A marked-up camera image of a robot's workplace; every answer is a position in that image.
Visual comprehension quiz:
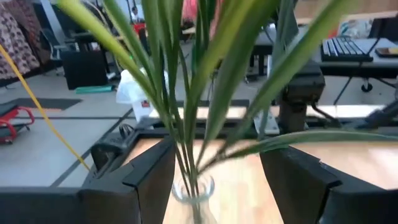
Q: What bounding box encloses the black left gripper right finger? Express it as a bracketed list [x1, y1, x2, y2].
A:
[259, 145, 398, 224]

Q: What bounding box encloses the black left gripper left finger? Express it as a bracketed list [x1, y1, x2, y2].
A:
[0, 138, 177, 224]

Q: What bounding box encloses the pink artificial flower bunch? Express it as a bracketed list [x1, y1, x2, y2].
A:
[55, 0, 398, 218]

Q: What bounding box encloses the clear glass vase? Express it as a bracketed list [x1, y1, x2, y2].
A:
[170, 174, 218, 224]

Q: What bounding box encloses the dark floor mat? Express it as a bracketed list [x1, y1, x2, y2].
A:
[14, 97, 83, 111]

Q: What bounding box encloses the red and black creeper seat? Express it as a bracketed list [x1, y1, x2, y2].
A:
[0, 102, 36, 145]

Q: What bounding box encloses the teal bar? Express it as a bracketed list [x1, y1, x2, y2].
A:
[73, 84, 117, 95]

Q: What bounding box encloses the white bag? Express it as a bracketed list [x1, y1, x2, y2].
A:
[115, 68, 170, 123]

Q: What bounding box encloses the black cabinet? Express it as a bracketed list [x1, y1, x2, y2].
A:
[60, 49, 109, 91]

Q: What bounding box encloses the grey desk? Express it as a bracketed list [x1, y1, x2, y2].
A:
[253, 29, 398, 80]

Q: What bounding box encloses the black computer keyboard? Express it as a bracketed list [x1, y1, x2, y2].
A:
[320, 36, 374, 63]

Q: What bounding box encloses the dark smartphone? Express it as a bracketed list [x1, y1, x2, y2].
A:
[374, 46, 398, 59]

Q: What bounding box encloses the brown spotted patterned cloth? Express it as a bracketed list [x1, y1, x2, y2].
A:
[0, 0, 42, 81]

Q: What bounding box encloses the red bin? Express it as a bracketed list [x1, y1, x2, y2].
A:
[132, 21, 147, 35]

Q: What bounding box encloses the yellow hanging cable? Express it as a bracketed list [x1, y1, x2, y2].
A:
[0, 44, 91, 171]

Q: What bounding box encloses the black aluminium table frame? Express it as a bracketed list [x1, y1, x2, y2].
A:
[81, 98, 398, 187]

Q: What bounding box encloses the silver metal bracket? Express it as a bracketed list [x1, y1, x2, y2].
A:
[253, 109, 281, 136]

